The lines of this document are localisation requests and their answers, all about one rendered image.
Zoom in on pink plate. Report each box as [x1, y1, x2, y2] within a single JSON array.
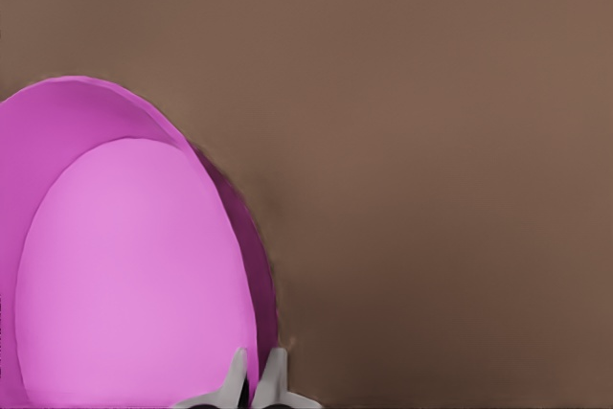
[[0, 75, 281, 409]]

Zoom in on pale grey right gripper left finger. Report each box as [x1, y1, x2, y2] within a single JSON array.
[[174, 346, 249, 409]]

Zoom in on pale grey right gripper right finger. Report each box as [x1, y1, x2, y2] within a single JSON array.
[[252, 346, 326, 409]]

